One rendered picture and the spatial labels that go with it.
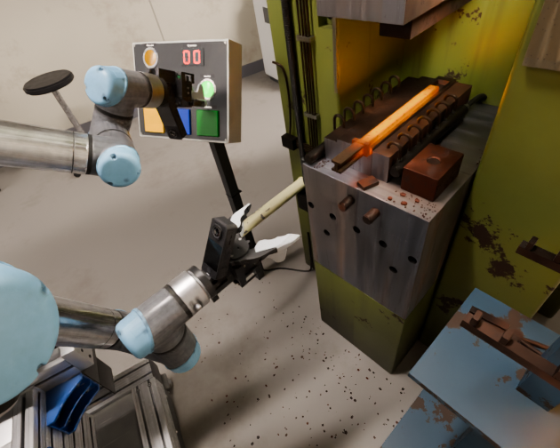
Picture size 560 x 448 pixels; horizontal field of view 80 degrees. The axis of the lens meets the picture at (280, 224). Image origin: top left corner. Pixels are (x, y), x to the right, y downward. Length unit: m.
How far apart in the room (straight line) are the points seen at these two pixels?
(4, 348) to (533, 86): 0.86
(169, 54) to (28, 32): 2.63
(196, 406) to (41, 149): 1.24
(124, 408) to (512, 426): 1.22
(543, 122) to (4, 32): 3.59
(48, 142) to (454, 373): 0.91
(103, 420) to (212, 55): 1.31
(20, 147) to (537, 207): 1.01
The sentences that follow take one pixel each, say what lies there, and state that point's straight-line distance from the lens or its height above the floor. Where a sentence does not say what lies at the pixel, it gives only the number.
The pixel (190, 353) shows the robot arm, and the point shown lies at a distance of 0.71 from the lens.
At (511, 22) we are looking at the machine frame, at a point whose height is 1.14.
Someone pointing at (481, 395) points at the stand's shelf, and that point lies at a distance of 0.88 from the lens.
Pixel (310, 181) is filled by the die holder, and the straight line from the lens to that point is 0.98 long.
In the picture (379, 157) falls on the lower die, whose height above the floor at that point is 0.98.
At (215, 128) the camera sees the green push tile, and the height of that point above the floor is 1.00.
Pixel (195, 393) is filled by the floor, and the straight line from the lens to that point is 1.66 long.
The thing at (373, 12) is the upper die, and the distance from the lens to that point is 0.74.
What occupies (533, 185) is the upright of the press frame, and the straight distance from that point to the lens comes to 0.91.
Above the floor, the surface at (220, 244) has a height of 1.05.
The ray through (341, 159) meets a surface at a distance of 0.80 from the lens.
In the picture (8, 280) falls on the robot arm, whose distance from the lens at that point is 0.37.
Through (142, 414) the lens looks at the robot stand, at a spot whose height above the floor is 0.21.
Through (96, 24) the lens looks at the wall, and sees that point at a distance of 3.71.
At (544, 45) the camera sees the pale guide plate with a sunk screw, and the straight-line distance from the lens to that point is 0.77.
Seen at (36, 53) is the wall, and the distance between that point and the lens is 3.74.
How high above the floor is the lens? 1.48
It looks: 45 degrees down
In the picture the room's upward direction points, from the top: 12 degrees counter-clockwise
